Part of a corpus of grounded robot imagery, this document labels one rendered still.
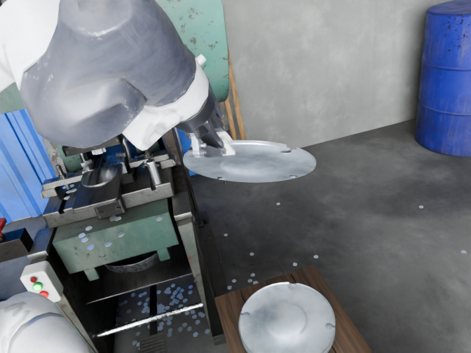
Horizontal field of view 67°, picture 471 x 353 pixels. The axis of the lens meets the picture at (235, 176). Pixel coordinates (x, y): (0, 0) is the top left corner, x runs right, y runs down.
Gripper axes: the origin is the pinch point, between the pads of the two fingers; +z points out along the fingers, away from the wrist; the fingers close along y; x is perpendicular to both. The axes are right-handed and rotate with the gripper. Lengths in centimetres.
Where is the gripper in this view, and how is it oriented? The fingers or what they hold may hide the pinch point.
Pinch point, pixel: (223, 143)
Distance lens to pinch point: 66.9
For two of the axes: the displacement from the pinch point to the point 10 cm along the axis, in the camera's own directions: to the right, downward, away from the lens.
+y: 0.3, -9.7, 2.4
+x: -9.7, 0.3, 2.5
